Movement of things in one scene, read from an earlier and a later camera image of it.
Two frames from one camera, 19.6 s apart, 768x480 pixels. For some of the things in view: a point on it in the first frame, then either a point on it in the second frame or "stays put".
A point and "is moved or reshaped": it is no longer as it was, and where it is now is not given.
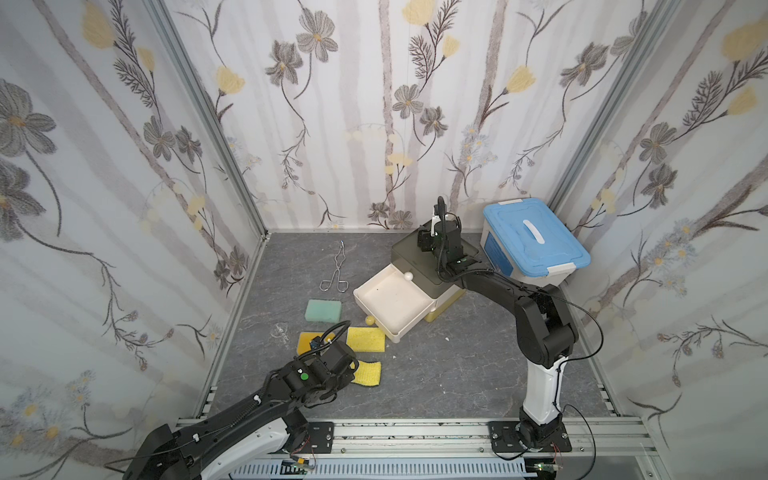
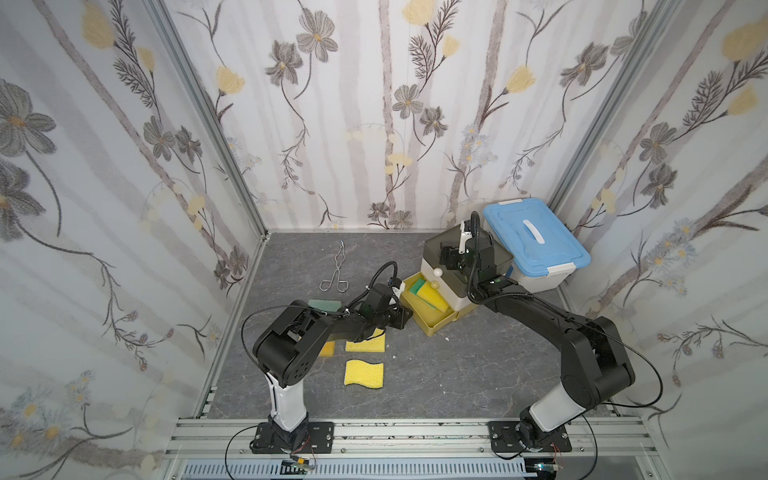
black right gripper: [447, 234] to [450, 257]
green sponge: [328, 311] stays put
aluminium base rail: [444, 449] stays put
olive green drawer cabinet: [421, 267] is moved or reshaped
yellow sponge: [369, 373] stays put
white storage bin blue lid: [525, 240] stays put
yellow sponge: [366, 339] stays put
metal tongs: [342, 285] stays put
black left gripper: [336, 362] to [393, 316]
